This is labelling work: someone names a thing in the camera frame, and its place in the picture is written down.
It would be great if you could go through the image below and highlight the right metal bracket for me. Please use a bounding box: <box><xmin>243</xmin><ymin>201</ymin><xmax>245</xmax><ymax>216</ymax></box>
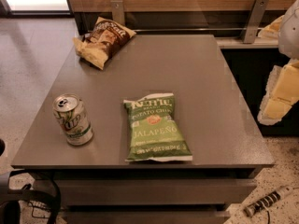
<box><xmin>241</xmin><ymin>0</ymin><xmax>269</xmax><ymax>44</ymax></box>

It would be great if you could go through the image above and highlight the black chair base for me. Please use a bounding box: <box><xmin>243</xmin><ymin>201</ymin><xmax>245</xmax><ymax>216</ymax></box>
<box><xmin>0</xmin><ymin>138</ymin><xmax>63</xmax><ymax>224</ymax></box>

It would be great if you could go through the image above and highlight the grey drawer cabinet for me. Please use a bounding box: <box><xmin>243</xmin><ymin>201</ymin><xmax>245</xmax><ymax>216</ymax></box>
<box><xmin>33</xmin><ymin>168</ymin><xmax>261</xmax><ymax>224</ymax></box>

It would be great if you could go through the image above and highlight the left metal bracket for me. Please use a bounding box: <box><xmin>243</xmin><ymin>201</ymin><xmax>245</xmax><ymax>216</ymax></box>
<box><xmin>110</xmin><ymin>0</ymin><xmax>125</xmax><ymax>25</ymax></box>

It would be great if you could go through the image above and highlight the brown chip bag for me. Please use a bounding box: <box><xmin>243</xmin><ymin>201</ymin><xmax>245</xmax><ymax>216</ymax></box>
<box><xmin>73</xmin><ymin>17</ymin><xmax>135</xmax><ymax>70</ymax></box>

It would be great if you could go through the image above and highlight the metal bracket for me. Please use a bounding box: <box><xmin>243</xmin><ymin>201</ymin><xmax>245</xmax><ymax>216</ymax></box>
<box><xmin>241</xmin><ymin>0</ymin><xmax>269</xmax><ymax>44</ymax></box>
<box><xmin>110</xmin><ymin>0</ymin><xmax>125</xmax><ymax>25</ymax></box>

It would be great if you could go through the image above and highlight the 7up soda can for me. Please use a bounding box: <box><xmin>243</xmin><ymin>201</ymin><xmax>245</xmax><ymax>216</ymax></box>
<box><xmin>52</xmin><ymin>93</ymin><xmax>93</xmax><ymax>146</ymax></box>

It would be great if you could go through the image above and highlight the white power strip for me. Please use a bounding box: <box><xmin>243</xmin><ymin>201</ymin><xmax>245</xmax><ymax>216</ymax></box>
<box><xmin>244</xmin><ymin>186</ymin><xmax>293</xmax><ymax>217</ymax></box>

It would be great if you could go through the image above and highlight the green jalapeno chip bag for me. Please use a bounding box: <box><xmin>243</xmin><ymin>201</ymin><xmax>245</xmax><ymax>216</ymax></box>
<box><xmin>123</xmin><ymin>93</ymin><xmax>192</xmax><ymax>161</ymax></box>

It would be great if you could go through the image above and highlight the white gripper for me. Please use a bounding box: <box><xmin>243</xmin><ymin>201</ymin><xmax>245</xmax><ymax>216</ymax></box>
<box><xmin>257</xmin><ymin>0</ymin><xmax>299</xmax><ymax>125</ymax></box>

